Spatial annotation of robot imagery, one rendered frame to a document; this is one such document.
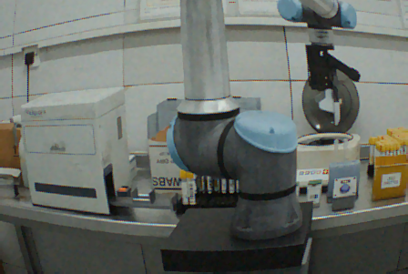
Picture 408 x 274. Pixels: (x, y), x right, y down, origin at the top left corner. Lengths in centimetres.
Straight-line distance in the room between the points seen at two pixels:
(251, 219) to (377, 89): 108
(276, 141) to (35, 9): 144
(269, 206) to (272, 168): 7
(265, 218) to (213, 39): 35
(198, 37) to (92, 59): 109
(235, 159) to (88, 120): 54
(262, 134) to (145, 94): 112
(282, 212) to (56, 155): 72
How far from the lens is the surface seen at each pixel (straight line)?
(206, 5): 153
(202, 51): 154
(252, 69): 248
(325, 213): 187
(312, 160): 214
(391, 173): 191
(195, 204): 200
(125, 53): 256
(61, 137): 198
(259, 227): 150
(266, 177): 148
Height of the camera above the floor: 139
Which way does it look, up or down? 9 degrees down
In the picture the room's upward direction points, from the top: 3 degrees counter-clockwise
